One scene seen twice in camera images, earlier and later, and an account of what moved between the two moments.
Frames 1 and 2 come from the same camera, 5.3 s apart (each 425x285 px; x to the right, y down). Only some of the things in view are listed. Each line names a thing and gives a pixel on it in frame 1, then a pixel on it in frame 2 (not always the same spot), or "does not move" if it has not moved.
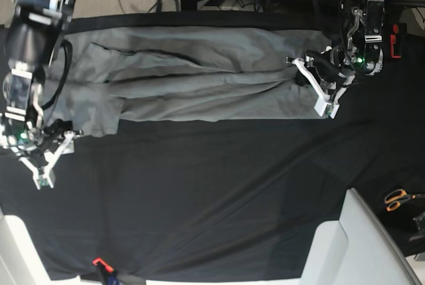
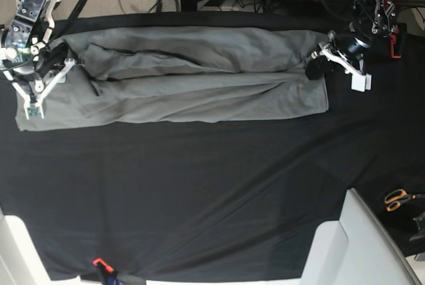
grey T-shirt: [162, 74] does not move
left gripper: [23, 131] → [22, 48]
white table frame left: [20, 263] does not move
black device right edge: [420, 220] does not move
